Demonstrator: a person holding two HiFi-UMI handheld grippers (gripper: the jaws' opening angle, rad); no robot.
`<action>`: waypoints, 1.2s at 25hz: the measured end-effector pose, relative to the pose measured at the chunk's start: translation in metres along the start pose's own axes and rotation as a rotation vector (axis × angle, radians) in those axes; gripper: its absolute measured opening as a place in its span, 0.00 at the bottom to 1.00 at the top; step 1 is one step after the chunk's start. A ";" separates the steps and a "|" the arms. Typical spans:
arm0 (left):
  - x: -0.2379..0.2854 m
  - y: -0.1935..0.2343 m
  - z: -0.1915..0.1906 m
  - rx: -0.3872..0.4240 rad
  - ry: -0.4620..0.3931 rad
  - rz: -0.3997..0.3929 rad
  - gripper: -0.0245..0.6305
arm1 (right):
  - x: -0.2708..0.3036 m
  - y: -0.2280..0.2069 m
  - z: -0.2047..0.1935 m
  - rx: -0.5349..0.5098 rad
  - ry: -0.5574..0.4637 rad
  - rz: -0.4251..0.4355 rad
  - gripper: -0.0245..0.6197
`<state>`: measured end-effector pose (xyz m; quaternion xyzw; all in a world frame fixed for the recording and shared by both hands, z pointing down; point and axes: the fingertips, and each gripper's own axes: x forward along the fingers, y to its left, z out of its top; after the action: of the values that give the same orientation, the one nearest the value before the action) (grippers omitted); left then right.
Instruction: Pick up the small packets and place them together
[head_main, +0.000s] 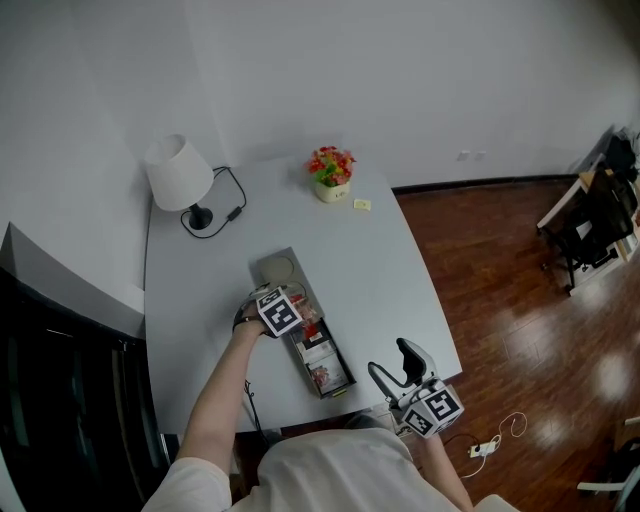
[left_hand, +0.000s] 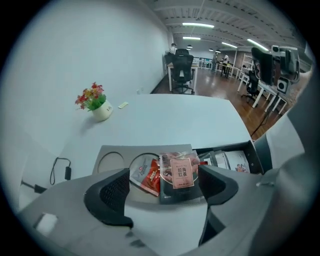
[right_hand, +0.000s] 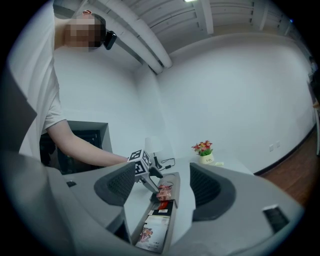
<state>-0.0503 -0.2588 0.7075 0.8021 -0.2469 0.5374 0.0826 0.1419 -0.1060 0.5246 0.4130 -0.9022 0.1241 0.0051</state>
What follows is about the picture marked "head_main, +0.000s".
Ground white shade table lamp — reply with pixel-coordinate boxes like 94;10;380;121
144;133;215;231

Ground white floor cable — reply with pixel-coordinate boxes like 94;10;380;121
459;412;527;479

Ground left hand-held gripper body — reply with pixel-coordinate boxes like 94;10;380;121
232;283;305;339

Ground thin black cable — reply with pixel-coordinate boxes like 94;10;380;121
243;379;266;436

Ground white frame chair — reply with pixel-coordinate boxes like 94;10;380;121
577;419;640;512

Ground person's left forearm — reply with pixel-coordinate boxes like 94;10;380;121
174;324;266;466

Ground black glass cabinet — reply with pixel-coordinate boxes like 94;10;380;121
0;267;171;512

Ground black lamp cable with switch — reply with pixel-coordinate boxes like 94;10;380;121
180;165;247;239

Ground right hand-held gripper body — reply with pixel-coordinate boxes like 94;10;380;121
387;372;465;440

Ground potted red and yellow flowers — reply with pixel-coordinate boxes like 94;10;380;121
305;145;357;204

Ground brown drawer box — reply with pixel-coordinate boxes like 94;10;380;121
249;246;358;401

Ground person's right forearm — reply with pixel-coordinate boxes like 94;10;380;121
417;433;474;509

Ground light wooden desk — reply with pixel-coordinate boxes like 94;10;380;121
536;127;640;264

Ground black chair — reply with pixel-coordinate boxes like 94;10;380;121
542;169;639;296

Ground person's white shirt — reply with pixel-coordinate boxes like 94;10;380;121
142;427;521;512

